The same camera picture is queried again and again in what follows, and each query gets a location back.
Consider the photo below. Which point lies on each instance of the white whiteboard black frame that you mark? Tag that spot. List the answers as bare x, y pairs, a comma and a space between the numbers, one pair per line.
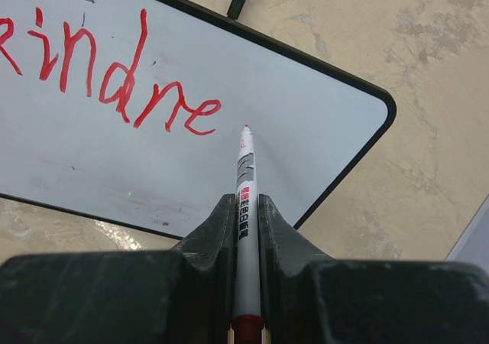
130, 111

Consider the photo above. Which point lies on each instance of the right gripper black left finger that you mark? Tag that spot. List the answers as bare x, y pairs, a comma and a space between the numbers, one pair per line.
179, 295

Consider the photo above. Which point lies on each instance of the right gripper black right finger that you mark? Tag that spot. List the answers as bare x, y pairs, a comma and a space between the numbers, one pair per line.
310, 297

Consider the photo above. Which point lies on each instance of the red capped whiteboard marker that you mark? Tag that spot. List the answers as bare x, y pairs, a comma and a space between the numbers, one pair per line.
247, 321

